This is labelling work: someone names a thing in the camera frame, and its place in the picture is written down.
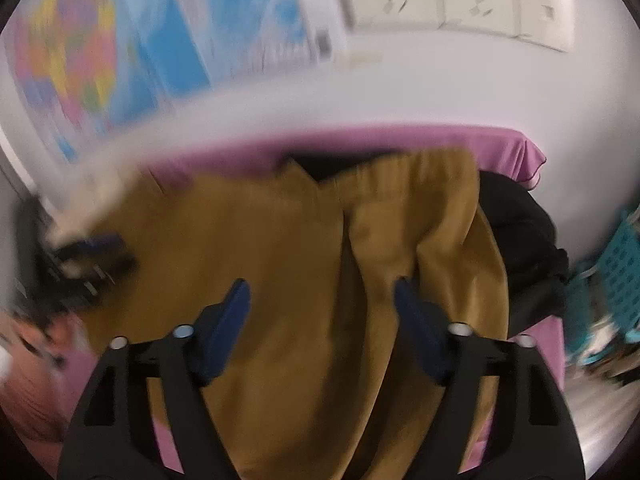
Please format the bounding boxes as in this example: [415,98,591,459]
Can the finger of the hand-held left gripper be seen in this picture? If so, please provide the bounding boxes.
[55,234,139,286]

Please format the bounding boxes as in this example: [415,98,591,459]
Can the person's left forearm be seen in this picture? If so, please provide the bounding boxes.
[0,310,71,446]

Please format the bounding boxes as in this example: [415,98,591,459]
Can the teal plastic basket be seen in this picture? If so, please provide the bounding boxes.
[565,207,640,376]

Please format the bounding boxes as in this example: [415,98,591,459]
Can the brown pants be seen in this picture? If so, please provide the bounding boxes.
[82,147,511,480]

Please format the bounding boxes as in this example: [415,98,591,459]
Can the black garment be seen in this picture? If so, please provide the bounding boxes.
[287,147,571,341]

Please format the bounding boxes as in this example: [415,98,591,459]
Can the colourful wall map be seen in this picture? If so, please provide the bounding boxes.
[2,0,351,163]

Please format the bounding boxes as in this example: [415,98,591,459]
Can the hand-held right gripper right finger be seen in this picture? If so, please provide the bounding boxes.
[394,276,586,480]

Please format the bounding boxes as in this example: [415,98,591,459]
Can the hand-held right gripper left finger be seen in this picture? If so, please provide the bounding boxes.
[57,278,251,480]

